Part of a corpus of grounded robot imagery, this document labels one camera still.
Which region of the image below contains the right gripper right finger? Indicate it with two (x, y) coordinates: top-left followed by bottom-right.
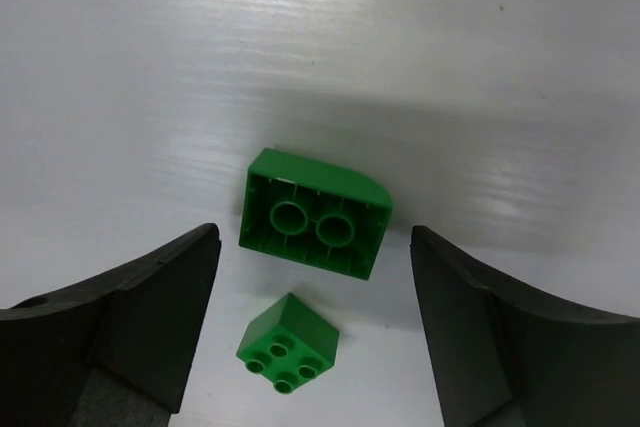
(410, 226), (639, 426)

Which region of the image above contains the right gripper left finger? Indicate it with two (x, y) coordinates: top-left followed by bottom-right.
(1, 223), (220, 426)

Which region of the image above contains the green small lego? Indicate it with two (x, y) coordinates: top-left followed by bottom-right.
(236, 293), (340, 395)

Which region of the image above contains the green lego with holes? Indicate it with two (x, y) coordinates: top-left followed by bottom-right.
(239, 148), (393, 280)

